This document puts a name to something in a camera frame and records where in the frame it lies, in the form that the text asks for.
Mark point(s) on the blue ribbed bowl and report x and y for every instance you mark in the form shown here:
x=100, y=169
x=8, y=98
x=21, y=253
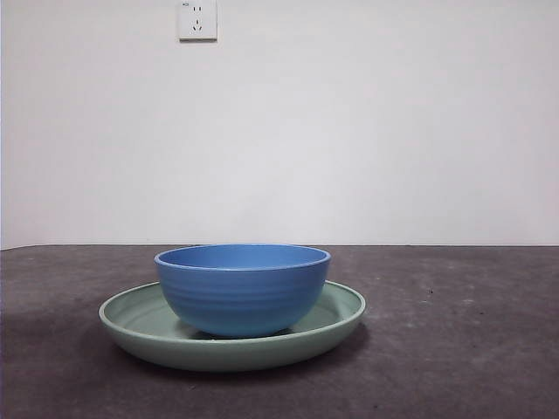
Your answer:
x=240, y=301

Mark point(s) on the pale green round plate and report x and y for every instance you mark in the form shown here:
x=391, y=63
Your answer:
x=218, y=354

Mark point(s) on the white wall socket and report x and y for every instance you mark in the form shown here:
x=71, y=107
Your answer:
x=197, y=22

